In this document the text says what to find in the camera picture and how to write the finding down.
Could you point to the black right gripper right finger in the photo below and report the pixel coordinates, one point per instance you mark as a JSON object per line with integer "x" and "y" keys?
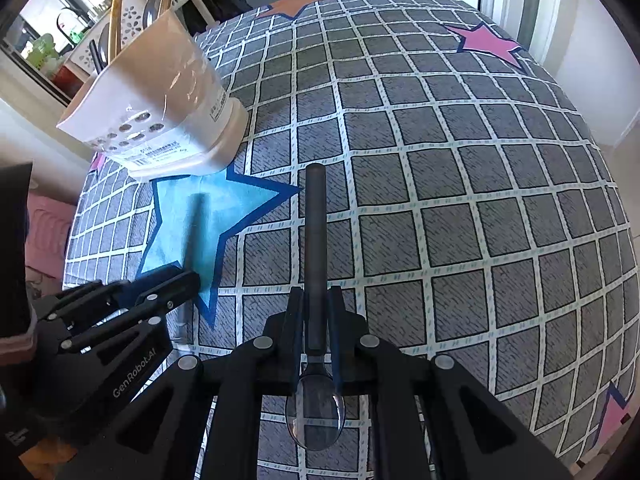
{"x": 431, "y": 418}

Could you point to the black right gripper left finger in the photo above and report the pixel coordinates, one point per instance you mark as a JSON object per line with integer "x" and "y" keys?
{"x": 200, "y": 422}

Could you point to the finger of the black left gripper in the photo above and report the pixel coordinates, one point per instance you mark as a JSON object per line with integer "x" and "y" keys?
{"x": 95, "y": 300}
{"x": 89, "y": 333}

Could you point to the black handled spoon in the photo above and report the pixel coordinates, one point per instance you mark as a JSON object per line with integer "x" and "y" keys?
{"x": 96, "y": 56}

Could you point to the yellow patterned chopstick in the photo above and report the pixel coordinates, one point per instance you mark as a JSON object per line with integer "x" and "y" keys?
{"x": 113, "y": 39}

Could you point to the kitchen faucet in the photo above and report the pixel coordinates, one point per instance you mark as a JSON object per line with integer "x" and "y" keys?
{"x": 73, "y": 24}

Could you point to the pink plastic utensil holder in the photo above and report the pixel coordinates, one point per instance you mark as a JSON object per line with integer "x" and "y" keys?
{"x": 159, "y": 108}

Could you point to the grey checked tablecloth with stars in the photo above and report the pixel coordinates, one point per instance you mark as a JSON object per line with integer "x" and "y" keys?
{"x": 470, "y": 211}

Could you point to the spoon standing in holder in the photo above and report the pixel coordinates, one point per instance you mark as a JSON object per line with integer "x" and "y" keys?
{"x": 150, "y": 12}

